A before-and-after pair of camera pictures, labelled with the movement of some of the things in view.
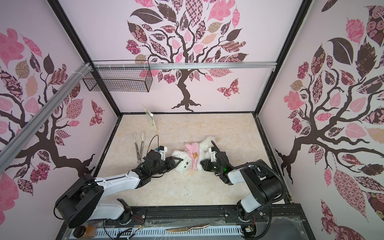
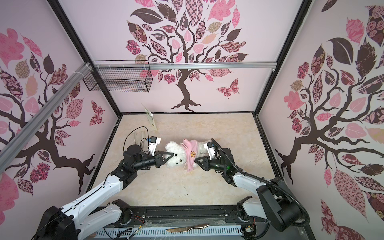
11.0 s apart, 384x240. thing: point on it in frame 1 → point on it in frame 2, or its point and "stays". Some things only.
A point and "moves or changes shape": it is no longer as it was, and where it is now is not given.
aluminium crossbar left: x=10 y=150 stays
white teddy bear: x=184 y=167 moves or changes shape
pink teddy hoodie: x=193 y=149 moves or changes shape
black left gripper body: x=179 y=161 → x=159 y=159
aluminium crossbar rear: x=183 y=65 stays
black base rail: x=291 y=214 stays
